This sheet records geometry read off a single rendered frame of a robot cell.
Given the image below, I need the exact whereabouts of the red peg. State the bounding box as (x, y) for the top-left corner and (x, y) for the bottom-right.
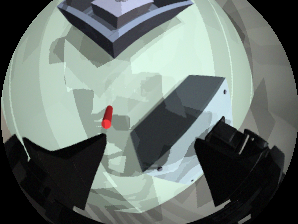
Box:
(101, 107), (113, 128)

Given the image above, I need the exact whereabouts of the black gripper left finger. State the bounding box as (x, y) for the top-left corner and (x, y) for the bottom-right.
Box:
(23, 133), (106, 210)

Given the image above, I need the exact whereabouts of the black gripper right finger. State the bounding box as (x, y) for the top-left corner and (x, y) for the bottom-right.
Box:
(194, 139), (269, 208)

